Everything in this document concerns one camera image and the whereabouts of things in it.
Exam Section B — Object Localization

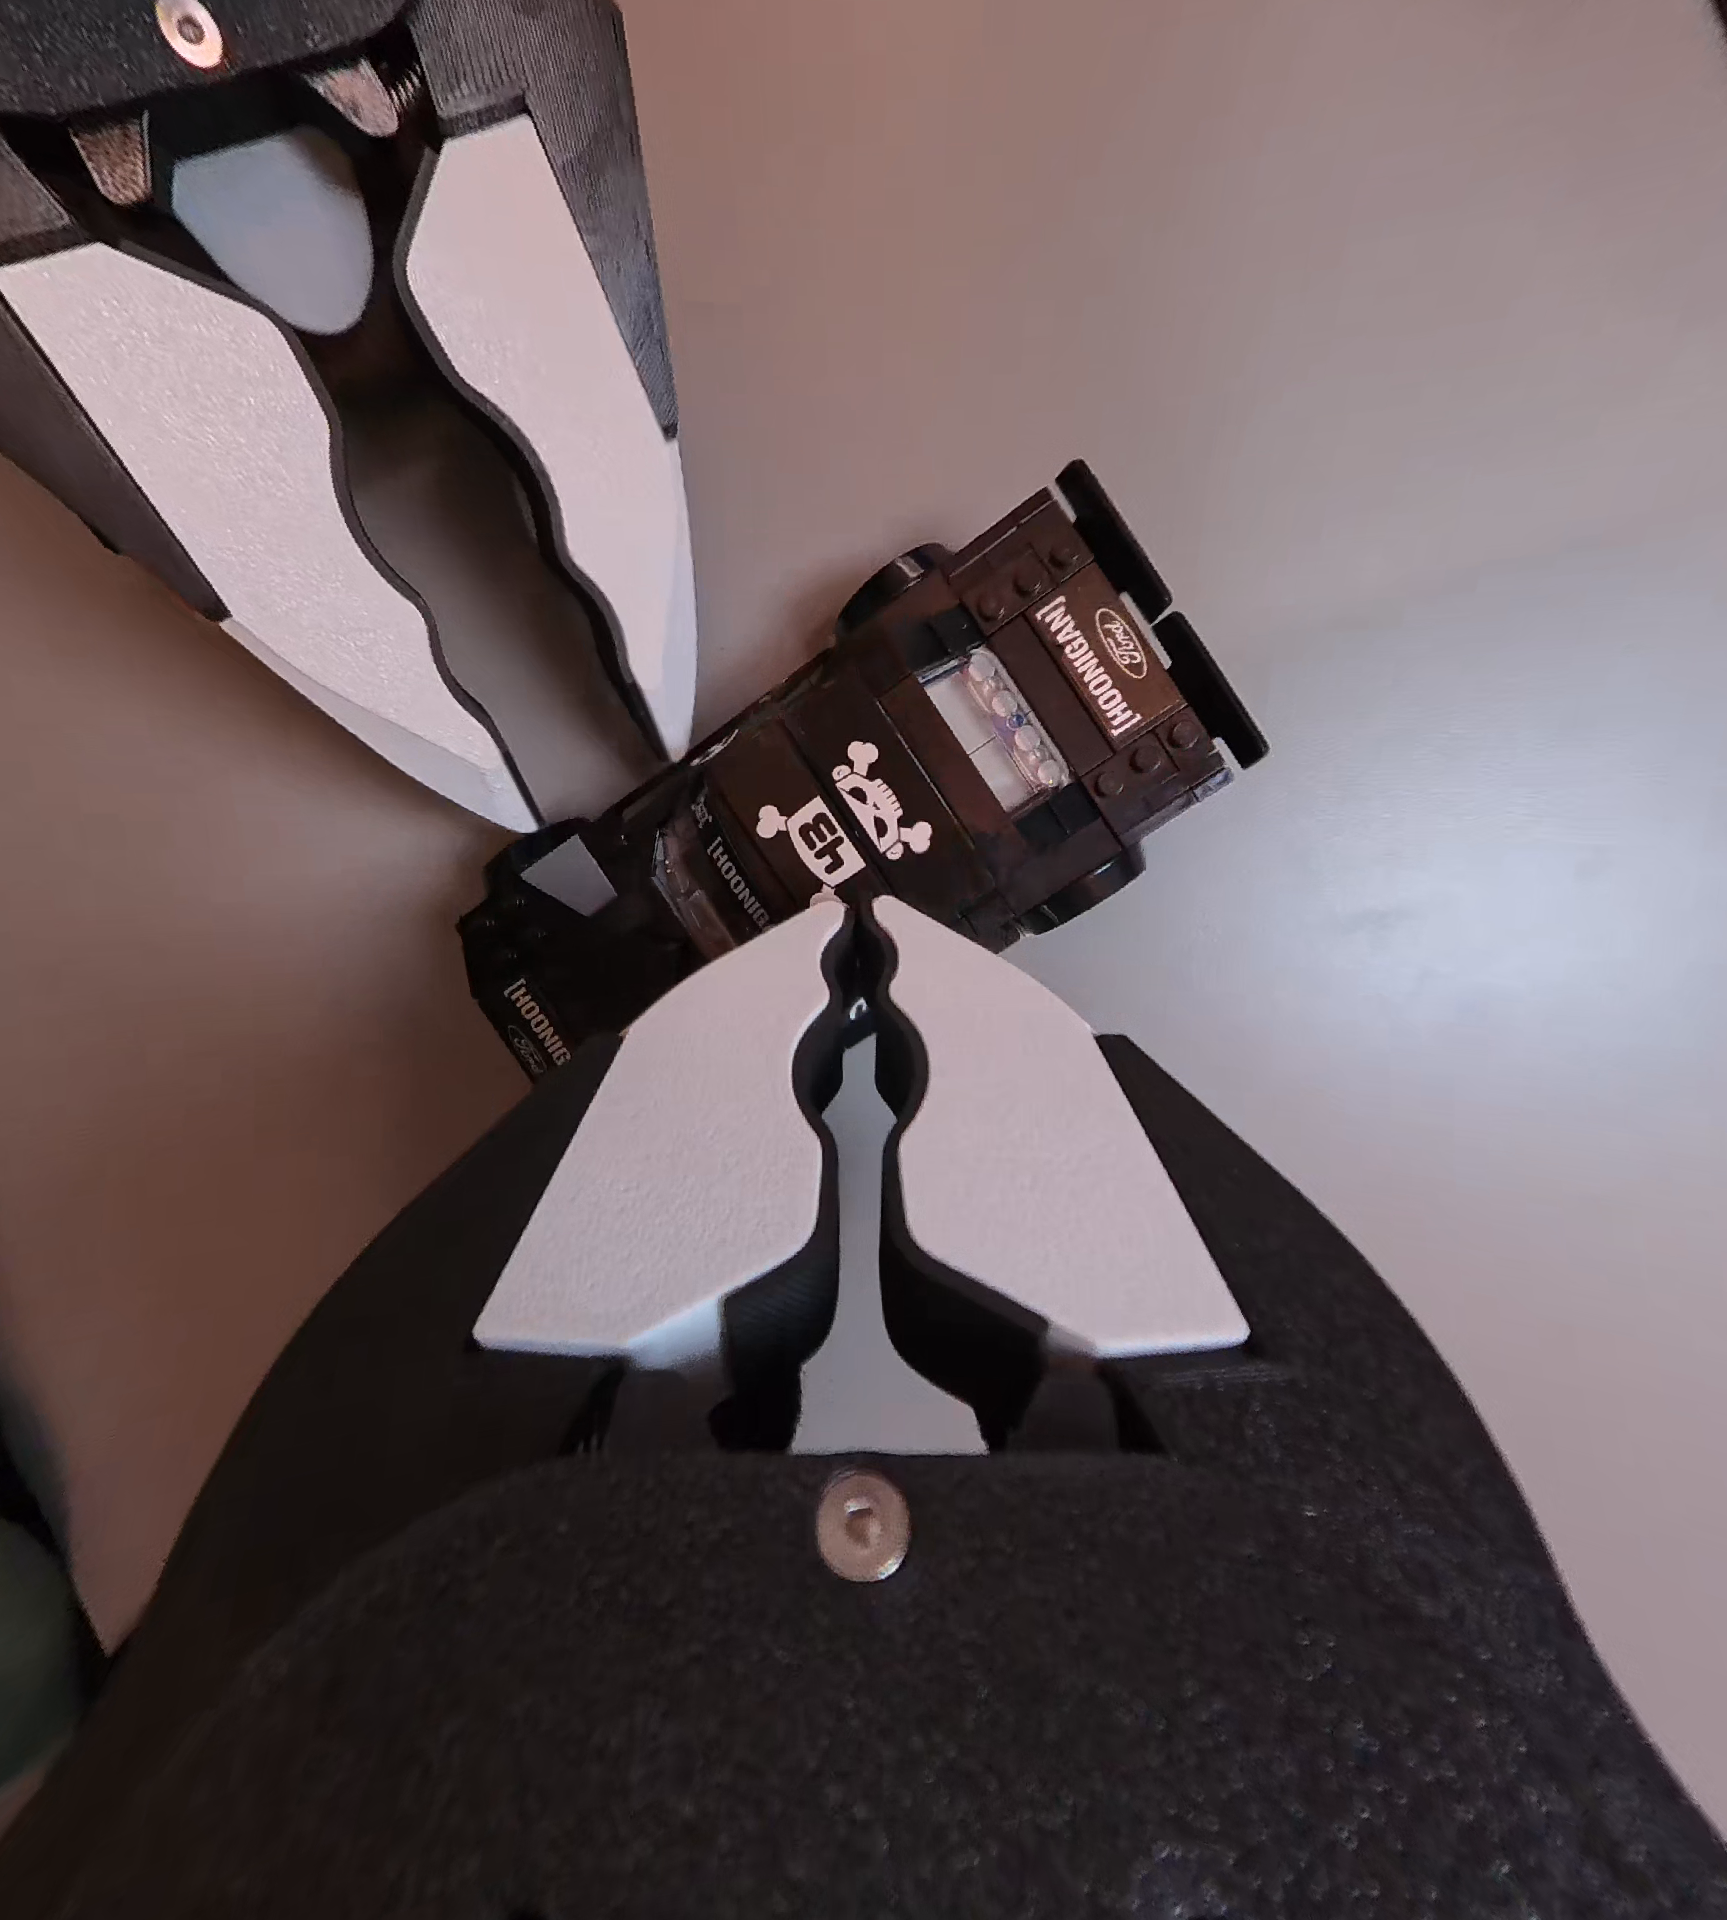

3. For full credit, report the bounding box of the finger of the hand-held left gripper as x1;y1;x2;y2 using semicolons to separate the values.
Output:
393;114;709;770
0;234;553;839

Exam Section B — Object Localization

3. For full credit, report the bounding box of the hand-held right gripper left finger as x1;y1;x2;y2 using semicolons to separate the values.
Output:
473;900;865;1397

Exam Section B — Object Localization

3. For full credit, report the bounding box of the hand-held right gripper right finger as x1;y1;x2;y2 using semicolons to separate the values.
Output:
851;900;1250;1376

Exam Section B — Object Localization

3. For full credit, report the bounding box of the black lego car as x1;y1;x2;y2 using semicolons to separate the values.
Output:
459;456;1268;1088

